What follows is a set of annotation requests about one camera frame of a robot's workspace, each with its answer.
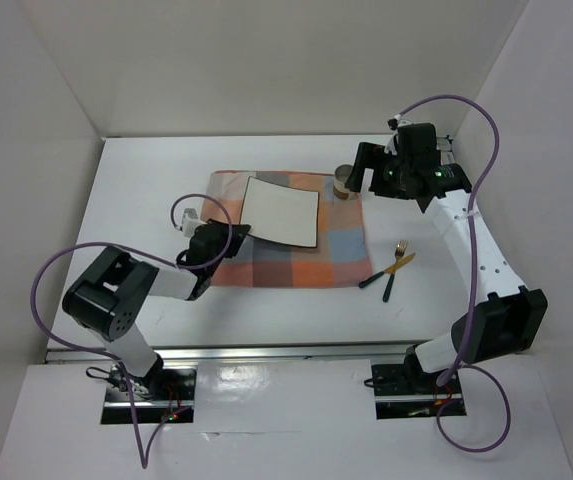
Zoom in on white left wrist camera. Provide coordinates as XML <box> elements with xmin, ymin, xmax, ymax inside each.
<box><xmin>180</xmin><ymin>208</ymin><xmax>204</xmax><ymax>238</ymax></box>

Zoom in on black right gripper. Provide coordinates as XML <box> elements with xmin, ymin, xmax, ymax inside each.
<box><xmin>345</xmin><ymin>141</ymin><xmax>413</xmax><ymax>200</ymax></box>

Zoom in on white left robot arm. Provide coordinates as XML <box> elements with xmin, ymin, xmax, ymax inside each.
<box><xmin>62</xmin><ymin>165</ymin><xmax>379</xmax><ymax>399</ymax></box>

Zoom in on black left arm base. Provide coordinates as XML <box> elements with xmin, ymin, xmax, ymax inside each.
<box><xmin>85</xmin><ymin>366</ymin><xmax>197</xmax><ymax>425</ymax></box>

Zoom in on gold fork green handle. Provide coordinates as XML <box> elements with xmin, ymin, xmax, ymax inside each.
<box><xmin>382</xmin><ymin>239</ymin><xmax>408</xmax><ymax>303</ymax></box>

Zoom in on metal cup brown band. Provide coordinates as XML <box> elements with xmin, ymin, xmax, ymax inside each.
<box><xmin>333</xmin><ymin>164</ymin><xmax>358</xmax><ymax>201</ymax></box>

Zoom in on aluminium front rail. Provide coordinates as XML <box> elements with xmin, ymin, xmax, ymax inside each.
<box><xmin>45</xmin><ymin>340</ymin><xmax>515</xmax><ymax>370</ymax></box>

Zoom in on square white plate black rim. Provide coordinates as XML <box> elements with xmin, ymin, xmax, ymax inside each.
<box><xmin>240</xmin><ymin>177</ymin><xmax>320</xmax><ymax>248</ymax></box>

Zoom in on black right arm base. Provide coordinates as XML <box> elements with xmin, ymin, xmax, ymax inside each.
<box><xmin>363</xmin><ymin>359</ymin><xmax>462</xmax><ymax>396</ymax></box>

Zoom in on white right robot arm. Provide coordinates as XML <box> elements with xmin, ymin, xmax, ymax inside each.
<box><xmin>360</xmin><ymin>117</ymin><xmax>548</xmax><ymax>392</ymax></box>

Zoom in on gold knife green handle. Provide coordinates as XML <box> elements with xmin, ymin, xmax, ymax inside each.
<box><xmin>358</xmin><ymin>253</ymin><xmax>415</xmax><ymax>289</ymax></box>

